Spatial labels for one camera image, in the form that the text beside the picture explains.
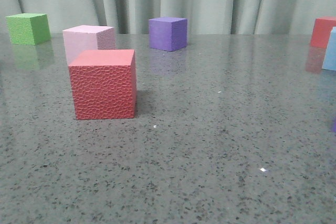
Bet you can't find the light blue foam cube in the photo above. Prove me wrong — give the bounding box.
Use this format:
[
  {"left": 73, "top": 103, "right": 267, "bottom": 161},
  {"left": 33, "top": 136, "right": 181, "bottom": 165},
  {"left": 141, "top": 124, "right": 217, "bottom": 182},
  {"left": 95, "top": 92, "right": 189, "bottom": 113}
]
[{"left": 322, "top": 27, "right": 336, "bottom": 71}]

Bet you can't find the green foam cube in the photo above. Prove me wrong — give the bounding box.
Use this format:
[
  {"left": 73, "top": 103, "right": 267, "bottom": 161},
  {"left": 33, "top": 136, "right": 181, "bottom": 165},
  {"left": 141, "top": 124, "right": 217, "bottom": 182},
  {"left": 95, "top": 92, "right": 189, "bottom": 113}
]
[{"left": 5, "top": 13, "right": 51, "bottom": 45}]

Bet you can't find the light purple foam cube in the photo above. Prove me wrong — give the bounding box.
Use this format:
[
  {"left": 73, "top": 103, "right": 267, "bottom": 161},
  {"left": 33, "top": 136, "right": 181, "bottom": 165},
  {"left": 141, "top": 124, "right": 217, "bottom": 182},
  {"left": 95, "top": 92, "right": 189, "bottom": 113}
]
[{"left": 331, "top": 119, "right": 336, "bottom": 133}]

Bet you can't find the dark purple foam cube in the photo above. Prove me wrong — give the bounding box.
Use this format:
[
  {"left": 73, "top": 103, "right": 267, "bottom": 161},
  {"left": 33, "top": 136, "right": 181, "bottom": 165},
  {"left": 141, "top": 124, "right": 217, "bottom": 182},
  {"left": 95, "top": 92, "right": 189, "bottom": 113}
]
[{"left": 149, "top": 17, "right": 188, "bottom": 51}]

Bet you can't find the pink foam cube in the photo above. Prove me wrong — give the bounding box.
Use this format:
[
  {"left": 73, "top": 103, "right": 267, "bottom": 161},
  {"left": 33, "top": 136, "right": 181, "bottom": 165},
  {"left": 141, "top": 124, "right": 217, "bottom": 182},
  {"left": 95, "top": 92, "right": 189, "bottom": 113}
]
[{"left": 62, "top": 25, "right": 116, "bottom": 65}]

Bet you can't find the smooth red foam cube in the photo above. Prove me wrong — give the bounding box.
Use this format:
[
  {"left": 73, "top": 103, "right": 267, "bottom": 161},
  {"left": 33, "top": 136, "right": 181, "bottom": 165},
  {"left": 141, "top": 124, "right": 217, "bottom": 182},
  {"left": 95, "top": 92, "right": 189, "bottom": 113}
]
[{"left": 310, "top": 16, "right": 336, "bottom": 48}]

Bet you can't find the textured red foam cube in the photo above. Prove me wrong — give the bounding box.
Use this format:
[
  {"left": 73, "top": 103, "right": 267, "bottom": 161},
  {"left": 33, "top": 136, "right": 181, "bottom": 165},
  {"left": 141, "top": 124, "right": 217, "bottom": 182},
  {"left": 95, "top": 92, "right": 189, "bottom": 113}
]
[{"left": 68, "top": 49, "right": 137, "bottom": 120}]

